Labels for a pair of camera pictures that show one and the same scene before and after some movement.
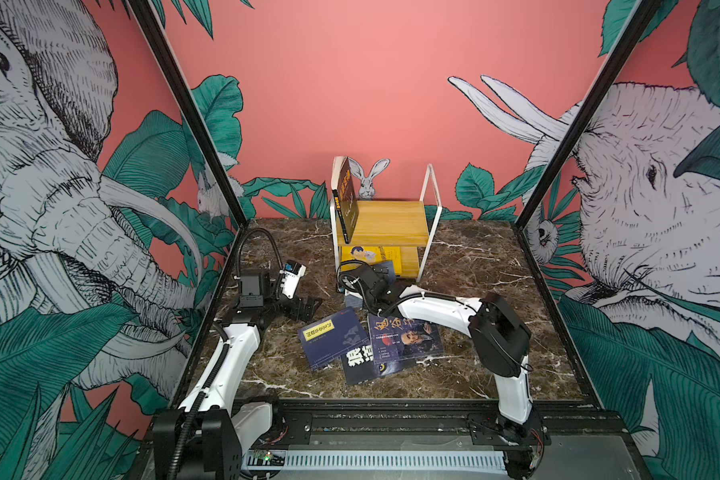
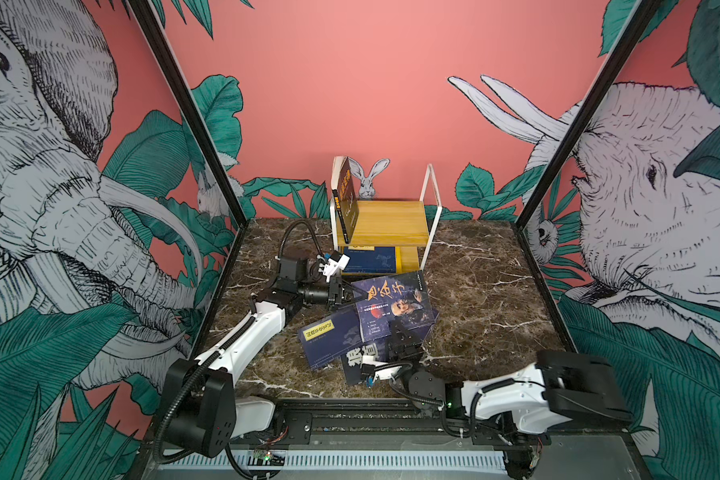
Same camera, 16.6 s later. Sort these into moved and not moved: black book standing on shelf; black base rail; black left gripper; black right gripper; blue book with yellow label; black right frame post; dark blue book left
Moved: black right gripper; blue book with yellow label; black left gripper
Not moved: black right frame post; dark blue book left; black base rail; black book standing on shelf
